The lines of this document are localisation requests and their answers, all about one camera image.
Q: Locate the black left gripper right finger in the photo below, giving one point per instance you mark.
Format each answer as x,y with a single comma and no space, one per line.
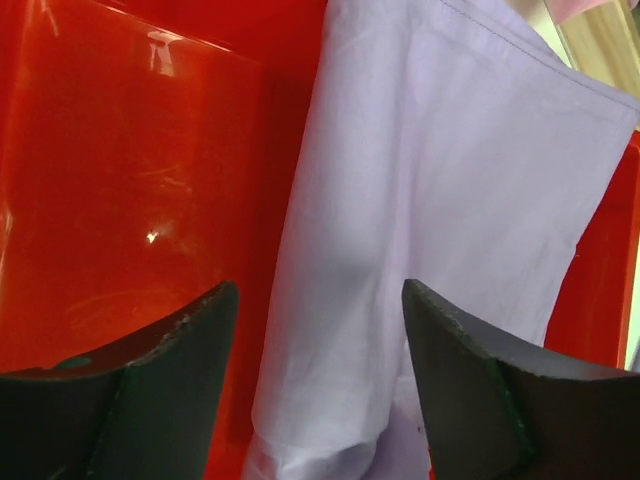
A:
498,407

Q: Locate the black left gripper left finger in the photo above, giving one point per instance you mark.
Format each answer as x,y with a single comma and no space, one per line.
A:
141,407

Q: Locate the purple trousers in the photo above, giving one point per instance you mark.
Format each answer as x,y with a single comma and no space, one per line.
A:
445,142

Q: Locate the red plastic tray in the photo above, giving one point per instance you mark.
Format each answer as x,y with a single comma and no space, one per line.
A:
140,168

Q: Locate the wooden clothes rack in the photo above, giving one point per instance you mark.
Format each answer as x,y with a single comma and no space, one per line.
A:
602,42

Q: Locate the pink t-shirt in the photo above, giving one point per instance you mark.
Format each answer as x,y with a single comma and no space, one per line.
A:
562,10

